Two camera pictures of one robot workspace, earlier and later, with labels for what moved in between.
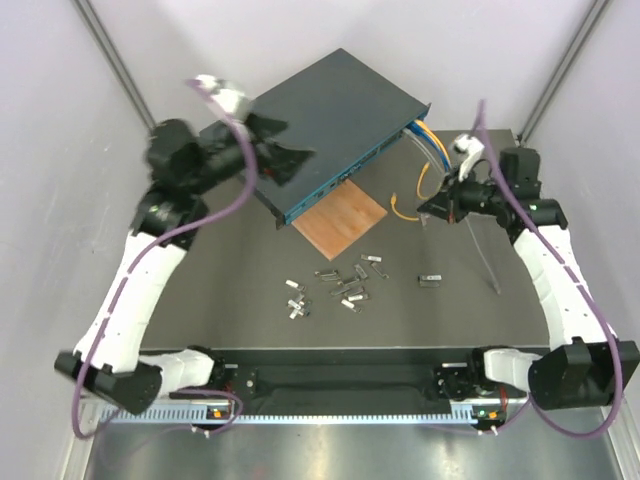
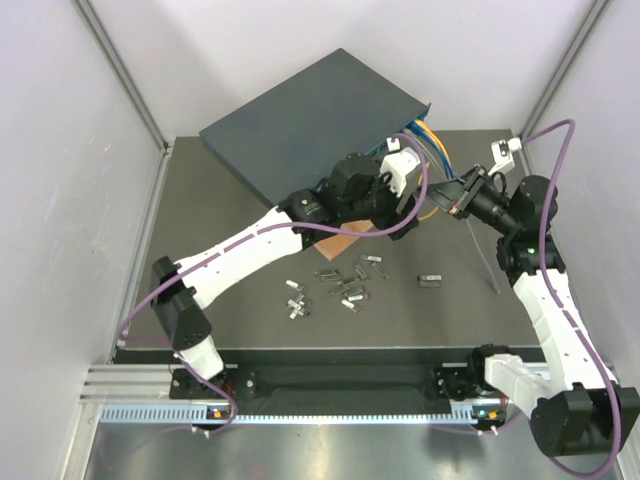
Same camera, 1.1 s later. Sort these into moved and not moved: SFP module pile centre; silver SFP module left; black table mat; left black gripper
Moved: left black gripper
Not moved: SFP module pile centre; silver SFP module left; black table mat
